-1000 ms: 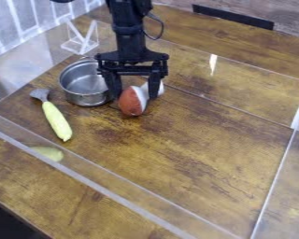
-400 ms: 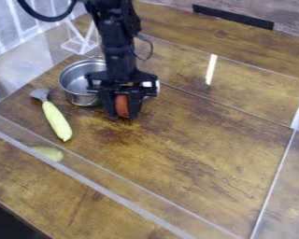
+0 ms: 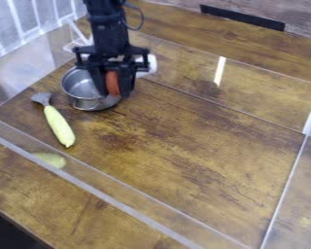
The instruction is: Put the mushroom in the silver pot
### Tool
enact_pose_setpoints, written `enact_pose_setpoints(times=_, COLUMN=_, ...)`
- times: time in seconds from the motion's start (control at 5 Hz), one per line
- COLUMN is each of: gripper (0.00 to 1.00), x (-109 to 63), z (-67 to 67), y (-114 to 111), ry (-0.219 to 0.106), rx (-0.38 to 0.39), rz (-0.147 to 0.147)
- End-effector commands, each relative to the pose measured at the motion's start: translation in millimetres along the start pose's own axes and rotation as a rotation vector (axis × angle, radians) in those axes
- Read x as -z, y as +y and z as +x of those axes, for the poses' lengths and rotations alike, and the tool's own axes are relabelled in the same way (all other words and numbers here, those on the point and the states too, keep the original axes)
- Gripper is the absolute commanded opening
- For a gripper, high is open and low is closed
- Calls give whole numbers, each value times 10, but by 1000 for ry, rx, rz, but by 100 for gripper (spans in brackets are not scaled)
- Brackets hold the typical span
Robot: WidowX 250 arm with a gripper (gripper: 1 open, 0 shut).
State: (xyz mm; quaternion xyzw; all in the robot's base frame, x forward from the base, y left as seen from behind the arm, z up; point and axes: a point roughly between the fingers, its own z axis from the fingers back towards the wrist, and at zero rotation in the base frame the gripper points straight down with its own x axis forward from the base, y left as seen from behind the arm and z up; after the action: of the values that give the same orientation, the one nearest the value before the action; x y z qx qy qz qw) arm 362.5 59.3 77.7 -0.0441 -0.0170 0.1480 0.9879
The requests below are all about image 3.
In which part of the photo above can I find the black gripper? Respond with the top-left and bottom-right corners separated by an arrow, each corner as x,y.
70,16 -> 152,99

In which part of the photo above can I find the red and white toy mushroom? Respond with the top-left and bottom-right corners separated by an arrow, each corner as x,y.
105,54 -> 156,95

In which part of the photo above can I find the silver metal pot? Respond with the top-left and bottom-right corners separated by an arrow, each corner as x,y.
61,64 -> 124,112

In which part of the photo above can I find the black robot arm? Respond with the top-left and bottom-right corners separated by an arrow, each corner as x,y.
72,0 -> 151,97

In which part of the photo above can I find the yellow toy corn cob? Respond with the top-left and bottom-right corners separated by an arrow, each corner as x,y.
30,92 -> 74,148

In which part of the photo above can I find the black strip on table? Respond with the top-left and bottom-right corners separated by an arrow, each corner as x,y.
200,4 -> 286,31

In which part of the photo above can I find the clear acrylic front barrier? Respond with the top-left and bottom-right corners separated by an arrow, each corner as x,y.
0,121 -> 250,249

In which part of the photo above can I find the clear acrylic barrier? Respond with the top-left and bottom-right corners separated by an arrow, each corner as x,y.
0,121 -> 250,249
260,111 -> 311,249

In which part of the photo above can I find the clear acrylic right barrier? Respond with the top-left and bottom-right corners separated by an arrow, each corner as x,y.
260,111 -> 311,249

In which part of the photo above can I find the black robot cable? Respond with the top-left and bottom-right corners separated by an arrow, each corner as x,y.
120,1 -> 145,32

